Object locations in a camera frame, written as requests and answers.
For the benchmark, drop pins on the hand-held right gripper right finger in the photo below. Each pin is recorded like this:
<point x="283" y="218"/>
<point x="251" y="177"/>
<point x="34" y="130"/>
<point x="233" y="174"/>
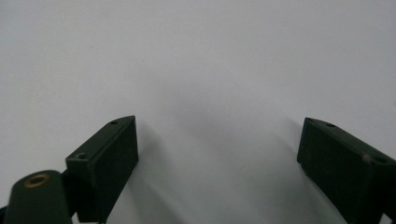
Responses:
<point x="339" y="168"/>

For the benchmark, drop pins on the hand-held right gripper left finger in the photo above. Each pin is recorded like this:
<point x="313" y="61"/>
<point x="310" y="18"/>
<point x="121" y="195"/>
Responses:
<point x="102" y="174"/>

